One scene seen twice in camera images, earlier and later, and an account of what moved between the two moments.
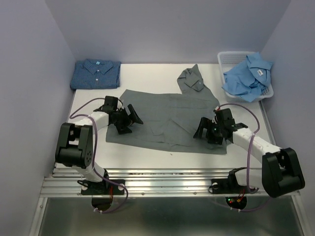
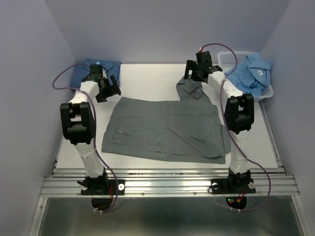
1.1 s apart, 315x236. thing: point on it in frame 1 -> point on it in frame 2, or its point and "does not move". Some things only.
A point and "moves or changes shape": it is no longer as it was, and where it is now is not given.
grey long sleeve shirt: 170,120 moves or changes shape
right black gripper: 206,124 -> 190,65
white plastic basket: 226,60 does not move
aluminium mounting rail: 142,181 does not move
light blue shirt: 248,79 does not move
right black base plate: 227,186 does not move
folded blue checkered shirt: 92,74 does not move
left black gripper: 122,129 -> 112,90
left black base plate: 105,187 does not move
